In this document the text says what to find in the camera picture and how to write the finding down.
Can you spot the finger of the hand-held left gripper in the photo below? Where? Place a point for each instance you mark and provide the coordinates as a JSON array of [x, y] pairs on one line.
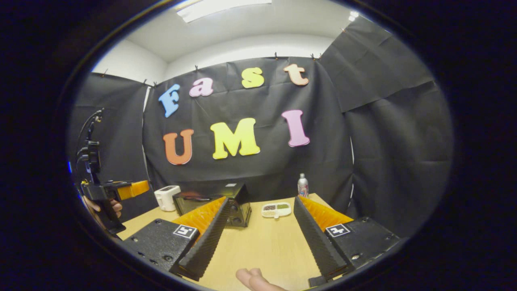
[[135, 190]]

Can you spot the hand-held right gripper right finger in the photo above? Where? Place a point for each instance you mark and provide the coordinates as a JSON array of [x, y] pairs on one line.
[[317, 242]]

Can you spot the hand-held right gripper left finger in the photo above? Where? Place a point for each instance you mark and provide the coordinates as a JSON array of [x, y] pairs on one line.
[[206, 242]]

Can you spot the black electric oven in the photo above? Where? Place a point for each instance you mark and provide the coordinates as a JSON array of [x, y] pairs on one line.
[[240, 202]]

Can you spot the white toaster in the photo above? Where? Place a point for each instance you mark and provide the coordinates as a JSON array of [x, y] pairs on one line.
[[165, 198]]

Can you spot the white divided snack plate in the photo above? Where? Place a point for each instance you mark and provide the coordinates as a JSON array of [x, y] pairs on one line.
[[276, 210]]

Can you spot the silver printed drink bottle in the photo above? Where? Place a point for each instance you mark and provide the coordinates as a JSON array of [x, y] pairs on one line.
[[303, 186]]

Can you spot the black backdrop cloth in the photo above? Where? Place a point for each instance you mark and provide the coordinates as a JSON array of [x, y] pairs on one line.
[[383, 161]]

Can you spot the large ceiling light panel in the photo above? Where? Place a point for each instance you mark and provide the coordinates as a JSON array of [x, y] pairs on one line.
[[222, 8]]

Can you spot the small ceiling light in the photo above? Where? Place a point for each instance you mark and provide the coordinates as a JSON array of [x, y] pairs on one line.
[[354, 15]]

